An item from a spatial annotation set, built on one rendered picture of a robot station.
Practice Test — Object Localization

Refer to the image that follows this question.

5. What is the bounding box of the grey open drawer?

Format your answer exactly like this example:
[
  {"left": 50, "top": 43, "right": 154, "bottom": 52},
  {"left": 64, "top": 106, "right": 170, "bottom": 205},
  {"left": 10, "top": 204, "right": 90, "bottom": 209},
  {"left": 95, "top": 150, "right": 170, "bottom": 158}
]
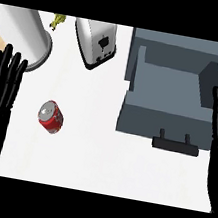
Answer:
[{"left": 114, "top": 43, "right": 218, "bottom": 153}]

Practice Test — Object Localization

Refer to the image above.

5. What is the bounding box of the silver toaster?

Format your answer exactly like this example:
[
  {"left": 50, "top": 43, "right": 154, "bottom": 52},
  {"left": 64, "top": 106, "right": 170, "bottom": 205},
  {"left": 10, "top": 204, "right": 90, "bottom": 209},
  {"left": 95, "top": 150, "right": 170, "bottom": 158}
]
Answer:
[{"left": 67, "top": 17, "right": 122, "bottom": 75}]

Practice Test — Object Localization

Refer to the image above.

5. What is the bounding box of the black drawer handle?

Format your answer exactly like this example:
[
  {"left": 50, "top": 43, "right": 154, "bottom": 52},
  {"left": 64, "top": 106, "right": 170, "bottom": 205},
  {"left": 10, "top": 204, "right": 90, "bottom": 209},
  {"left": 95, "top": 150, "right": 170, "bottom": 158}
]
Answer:
[{"left": 150, "top": 126, "right": 203, "bottom": 158}]

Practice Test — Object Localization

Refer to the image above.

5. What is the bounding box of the grey cabinet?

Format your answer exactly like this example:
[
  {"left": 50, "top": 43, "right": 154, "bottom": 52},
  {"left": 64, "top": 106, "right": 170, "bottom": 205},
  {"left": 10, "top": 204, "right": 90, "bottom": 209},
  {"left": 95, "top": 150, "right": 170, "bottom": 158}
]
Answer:
[{"left": 122, "top": 27, "right": 218, "bottom": 111}]

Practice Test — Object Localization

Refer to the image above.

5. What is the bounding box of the white cylindrical appliance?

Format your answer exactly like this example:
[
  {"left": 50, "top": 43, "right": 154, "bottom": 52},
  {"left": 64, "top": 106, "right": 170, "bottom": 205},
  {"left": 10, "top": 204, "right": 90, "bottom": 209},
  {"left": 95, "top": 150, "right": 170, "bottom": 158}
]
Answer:
[{"left": 0, "top": 4, "right": 59, "bottom": 77}]

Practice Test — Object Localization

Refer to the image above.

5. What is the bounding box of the red soda can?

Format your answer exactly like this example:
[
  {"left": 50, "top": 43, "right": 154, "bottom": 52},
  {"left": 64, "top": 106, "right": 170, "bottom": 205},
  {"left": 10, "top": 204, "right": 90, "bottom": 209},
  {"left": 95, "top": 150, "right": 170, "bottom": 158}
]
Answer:
[{"left": 34, "top": 98, "right": 67, "bottom": 137}]

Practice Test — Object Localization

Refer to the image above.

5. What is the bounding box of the yellow-green plant sprig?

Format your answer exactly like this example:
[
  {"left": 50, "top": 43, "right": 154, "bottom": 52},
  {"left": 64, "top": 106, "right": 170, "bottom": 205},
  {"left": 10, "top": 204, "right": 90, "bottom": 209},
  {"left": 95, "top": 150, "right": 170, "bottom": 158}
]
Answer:
[{"left": 48, "top": 13, "right": 67, "bottom": 34}]

